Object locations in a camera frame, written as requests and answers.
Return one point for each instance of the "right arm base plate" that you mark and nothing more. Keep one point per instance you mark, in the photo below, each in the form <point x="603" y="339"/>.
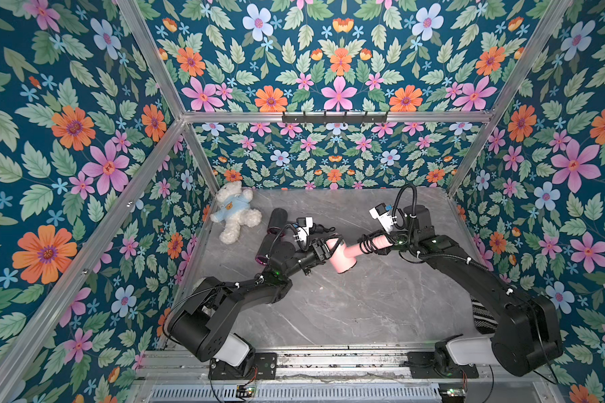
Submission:
<point x="437" y="365"/>

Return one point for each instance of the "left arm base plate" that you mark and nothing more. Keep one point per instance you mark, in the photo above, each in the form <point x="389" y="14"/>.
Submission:
<point x="256" y="366"/>

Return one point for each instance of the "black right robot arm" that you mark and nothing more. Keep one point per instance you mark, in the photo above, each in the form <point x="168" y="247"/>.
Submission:
<point x="527" y="335"/>

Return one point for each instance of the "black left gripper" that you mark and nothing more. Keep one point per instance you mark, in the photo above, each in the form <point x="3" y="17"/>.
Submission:
<point x="318" y="252"/>

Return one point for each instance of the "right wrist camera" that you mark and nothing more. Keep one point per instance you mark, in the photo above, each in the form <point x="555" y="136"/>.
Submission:
<point x="386" y="217"/>

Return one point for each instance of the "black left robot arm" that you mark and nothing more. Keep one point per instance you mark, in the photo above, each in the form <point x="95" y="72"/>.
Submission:
<point x="203" y="321"/>

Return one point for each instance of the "pink hair dryer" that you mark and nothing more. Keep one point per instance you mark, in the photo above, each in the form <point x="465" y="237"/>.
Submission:
<point x="346" y="257"/>

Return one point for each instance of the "striped black white sock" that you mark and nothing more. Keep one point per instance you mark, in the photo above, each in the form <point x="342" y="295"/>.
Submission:
<point x="483" y="320"/>

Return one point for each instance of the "dark grey hair dryer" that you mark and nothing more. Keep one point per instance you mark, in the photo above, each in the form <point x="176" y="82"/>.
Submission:
<point x="278" y="221"/>
<point x="265" y="249"/>

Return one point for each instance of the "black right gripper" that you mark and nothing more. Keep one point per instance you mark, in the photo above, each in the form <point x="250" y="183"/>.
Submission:
<point x="386" y="241"/>

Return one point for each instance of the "white teddy bear blue shirt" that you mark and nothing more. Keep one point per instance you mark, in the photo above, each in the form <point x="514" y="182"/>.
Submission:
<point x="235" y="211"/>

